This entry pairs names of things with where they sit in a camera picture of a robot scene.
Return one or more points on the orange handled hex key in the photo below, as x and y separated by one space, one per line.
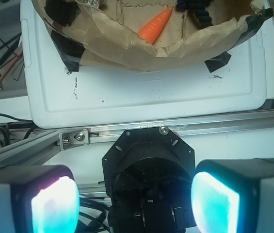
11 64

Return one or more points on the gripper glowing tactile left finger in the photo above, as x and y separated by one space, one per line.
38 199

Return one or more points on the crumpled aluminium foil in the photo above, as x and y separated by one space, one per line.
93 3

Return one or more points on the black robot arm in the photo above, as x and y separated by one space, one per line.
154 185

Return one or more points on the aluminium frame rail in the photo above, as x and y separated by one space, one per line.
44 146

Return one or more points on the orange plastic carrot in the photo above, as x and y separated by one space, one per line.
150 31

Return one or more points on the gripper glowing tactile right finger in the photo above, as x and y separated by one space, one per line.
234 196

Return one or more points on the brown paper bag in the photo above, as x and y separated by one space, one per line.
197 31

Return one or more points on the black hex key set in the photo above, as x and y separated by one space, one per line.
9 48

